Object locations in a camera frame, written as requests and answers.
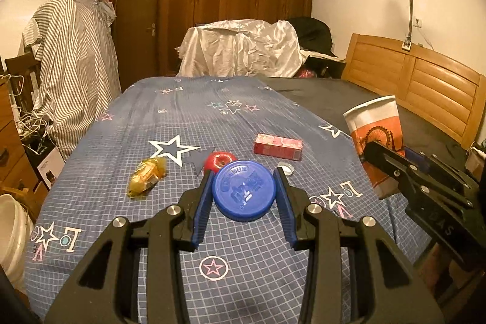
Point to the yellow snack packet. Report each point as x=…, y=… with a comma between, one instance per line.
x=146, y=176

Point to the red patterned bag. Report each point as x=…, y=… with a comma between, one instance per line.
x=306, y=73

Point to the striped cloth cover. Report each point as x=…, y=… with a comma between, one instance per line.
x=76, y=73

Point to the red cardboard box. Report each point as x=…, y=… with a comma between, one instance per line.
x=277, y=146

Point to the orange white paper cup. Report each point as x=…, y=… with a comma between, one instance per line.
x=376, y=126

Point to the white satin cloth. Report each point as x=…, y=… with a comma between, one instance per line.
x=243, y=50

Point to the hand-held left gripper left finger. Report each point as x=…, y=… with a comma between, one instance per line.
x=201, y=212

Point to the light wooden headboard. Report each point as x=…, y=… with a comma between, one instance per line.
x=417, y=81

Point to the black garment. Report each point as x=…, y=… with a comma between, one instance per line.
x=315, y=35

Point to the dark wooden door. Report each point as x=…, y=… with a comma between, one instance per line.
x=133, y=24

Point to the red apple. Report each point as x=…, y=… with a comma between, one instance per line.
x=216, y=161

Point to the blue plastic jar lid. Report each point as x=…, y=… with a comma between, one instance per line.
x=243, y=191

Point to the white plastic bucket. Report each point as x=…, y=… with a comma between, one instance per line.
x=13, y=233

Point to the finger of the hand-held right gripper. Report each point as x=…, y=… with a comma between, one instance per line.
x=387, y=160
x=415, y=157

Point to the white wall socket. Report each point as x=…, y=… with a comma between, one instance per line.
x=419, y=23

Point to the dark wooden wardrobe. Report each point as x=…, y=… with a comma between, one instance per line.
x=235, y=5

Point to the wooden dresser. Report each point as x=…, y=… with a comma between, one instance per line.
x=9, y=164

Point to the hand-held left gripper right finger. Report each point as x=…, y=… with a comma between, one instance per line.
x=285, y=212

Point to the dark grey blanket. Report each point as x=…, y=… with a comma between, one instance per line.
x=334, y=96

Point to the blue star print bedsheet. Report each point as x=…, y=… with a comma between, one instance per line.
x=133, y=111

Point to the black white product box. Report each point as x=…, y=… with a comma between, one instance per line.
x=47, y=164

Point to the metal clamp pole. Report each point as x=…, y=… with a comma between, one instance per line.
x=411, y=5

